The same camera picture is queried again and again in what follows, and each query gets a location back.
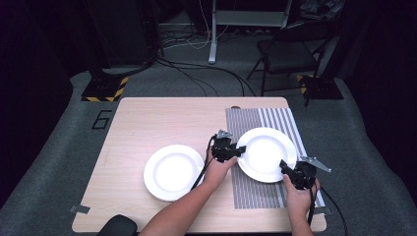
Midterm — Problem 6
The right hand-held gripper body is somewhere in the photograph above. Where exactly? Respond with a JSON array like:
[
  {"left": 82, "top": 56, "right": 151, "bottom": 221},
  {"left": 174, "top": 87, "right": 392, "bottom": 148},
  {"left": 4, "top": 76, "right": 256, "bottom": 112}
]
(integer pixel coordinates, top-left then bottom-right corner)
[{"left": 289, "top": 155, "right": 332, "bottom": 191}]

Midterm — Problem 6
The person's left hand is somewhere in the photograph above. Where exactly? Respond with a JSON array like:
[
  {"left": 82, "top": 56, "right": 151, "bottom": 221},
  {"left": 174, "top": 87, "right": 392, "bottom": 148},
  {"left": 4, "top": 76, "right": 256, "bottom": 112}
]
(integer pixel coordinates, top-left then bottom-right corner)
[{"left": 203, "top": 156, "right": 239, "bottom": 192}]

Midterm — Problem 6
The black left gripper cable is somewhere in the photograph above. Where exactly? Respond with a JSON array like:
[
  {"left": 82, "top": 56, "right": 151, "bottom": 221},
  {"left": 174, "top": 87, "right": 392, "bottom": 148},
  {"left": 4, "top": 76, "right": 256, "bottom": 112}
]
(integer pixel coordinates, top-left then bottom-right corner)
[{"left": 191, "top": 133, "right": 219, "bottom": 192}]

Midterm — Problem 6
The black yellow striped stand base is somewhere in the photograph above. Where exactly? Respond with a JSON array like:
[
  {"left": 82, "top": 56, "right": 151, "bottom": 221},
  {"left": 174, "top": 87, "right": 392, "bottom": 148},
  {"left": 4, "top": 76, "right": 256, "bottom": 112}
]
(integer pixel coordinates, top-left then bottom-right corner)
[
  {"left": 81, "top": 76, "right": 130, "bottom": 102},
  {"left": 296, "top": 74, "right": 344, "bottom": 100}
]

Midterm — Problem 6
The white floor cable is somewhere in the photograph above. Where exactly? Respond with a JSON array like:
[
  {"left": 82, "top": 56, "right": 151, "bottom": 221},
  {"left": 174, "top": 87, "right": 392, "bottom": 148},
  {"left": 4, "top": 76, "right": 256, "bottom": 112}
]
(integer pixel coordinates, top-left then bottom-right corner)
[{"left": 162, "top": 0, "right": 230, "bottom": 51}]

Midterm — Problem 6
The grey striped woven placemat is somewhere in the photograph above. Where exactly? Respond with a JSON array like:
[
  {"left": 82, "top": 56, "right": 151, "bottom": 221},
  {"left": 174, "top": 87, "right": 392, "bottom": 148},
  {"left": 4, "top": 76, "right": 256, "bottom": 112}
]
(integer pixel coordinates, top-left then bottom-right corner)
[{"left": 224, "top": 107, "right": 327, "bottom": 209}]

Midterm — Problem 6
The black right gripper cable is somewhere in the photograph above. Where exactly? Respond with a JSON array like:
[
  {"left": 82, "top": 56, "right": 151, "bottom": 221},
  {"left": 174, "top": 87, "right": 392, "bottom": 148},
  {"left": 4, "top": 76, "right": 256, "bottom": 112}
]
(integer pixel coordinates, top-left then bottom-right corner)
[{"left": 307, "top": 183, "right": 349, "bottom": 236}]

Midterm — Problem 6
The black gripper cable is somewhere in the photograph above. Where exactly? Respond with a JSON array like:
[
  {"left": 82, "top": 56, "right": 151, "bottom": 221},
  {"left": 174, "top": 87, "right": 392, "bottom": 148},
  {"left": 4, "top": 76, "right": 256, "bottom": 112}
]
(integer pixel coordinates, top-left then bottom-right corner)
[
  {"left": 307, "top": 183, "right": 349, "bottom": 236},
  {"left": 191, "top": 133, "right": 219, "bottom": 192}
]

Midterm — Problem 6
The black folding chair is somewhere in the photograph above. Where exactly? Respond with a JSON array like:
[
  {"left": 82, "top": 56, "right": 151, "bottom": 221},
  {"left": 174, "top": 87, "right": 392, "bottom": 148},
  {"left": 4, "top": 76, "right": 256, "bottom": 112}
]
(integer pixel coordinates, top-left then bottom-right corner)
[{"left": 246, "top": 21, "right": 332, "bottom": 98}]

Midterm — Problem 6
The black padded chair back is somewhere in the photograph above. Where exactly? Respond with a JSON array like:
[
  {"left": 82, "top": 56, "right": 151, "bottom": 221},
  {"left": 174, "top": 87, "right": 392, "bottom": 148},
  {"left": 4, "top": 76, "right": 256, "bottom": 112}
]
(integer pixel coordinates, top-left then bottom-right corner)
[{"left": 96, "top": 213, "right": 139, "bottom": 236}]

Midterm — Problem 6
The white metal stand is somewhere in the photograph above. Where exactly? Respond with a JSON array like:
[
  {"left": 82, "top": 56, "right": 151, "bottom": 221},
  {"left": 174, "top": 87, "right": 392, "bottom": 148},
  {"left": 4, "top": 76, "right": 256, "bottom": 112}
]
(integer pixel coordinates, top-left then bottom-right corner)
[{"left": 208, "top": 0, "right": 293, "bottom": 65}]

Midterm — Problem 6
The black floor cable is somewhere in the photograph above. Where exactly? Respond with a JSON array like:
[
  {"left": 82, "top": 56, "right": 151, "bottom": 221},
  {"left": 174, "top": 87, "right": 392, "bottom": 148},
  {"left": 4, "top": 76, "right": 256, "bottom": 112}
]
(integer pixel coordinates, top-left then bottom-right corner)
[{"left": 156, "top": 58, "right": 258, "bottom": 98}]

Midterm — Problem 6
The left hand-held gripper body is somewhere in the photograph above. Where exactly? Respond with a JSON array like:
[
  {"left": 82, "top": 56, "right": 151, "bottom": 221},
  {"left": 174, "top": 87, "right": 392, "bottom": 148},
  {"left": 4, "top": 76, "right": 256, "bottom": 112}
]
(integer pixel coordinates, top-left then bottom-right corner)
[{"left": 210, "top": 130, "right": 238, "bottom": 163}]

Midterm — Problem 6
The person's right hand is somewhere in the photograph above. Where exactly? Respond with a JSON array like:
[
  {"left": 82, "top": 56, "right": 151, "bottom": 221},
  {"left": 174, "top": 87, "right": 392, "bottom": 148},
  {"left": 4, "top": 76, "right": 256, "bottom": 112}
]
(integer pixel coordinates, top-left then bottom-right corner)
[{"left": 283, "top": 174, "right": 321, "bottom": 212}]

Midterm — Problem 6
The white ceramic plate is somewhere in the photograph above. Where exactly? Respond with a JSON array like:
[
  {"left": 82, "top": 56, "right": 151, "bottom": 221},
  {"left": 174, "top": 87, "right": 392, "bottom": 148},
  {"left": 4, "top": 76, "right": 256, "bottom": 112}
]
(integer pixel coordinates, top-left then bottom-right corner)
[
  {"left": 235, "top": 127, "right": 299, "bottom": 184},
  {"left": 143, "top": 144, "right": 206, "bottom": 201},
  {"left": 146, "top": 170, "right": 203, "bottom": 203}
]

